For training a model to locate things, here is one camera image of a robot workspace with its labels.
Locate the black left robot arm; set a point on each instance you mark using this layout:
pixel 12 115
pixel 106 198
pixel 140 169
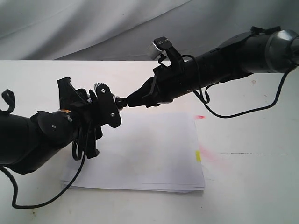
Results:
pixel 28 143

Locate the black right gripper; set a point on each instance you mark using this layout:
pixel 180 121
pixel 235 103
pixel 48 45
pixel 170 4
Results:
pixel 167 84

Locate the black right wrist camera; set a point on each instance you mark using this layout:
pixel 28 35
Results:
pixel 162 48

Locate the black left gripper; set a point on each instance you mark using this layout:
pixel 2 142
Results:
pixel 85 113

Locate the white polka-dot spray can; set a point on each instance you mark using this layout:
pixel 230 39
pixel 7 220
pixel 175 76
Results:
pixel 120 102

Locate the grey backdrop cloth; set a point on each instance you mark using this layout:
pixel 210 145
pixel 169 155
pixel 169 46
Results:
pixel 123 29

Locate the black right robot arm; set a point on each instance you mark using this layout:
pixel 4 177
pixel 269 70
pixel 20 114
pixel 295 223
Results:
pixel 258 51

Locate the white paper stack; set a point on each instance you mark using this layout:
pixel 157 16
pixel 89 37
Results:
pixel 157 152

